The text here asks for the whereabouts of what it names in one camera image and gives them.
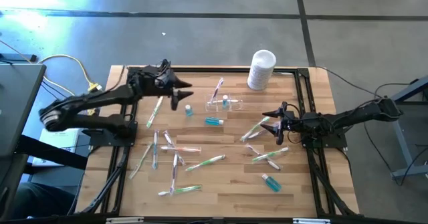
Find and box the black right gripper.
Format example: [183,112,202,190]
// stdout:
[259,101,314,146]

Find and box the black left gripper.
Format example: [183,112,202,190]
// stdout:
[130,60,194,111]

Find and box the green toothbrush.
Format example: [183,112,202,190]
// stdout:
[251,146,290,162]
[185,154,226,172]
[157,185,203,197]
[239,116,271,143]
[146,96,165,129]
[128,141,154,181]

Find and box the orange toothbrush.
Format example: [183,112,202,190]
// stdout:
[160,144,203,154]

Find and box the clear acrylic organizer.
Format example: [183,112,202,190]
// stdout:
[204,92,245,113]

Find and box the white cylindrical wipes canister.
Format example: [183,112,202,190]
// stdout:
[246,49,278,92]

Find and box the wrapped blue toothbrush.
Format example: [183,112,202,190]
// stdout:
[151,129,160,171]

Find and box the white booklet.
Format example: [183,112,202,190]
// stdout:
[32,127,80,167]

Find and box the black stand beam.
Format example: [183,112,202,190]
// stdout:
[15,134,88,171]

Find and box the dark grey monitor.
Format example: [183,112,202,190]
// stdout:
[0,62,47,193]

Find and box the person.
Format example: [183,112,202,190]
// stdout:
[9,183,78,220]

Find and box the yellow cable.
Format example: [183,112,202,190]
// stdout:
[38,53,103,93]
[42,76,96,115]

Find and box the white metal bracket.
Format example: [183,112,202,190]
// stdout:
[105,217,144,224]
[292,217,332,224]

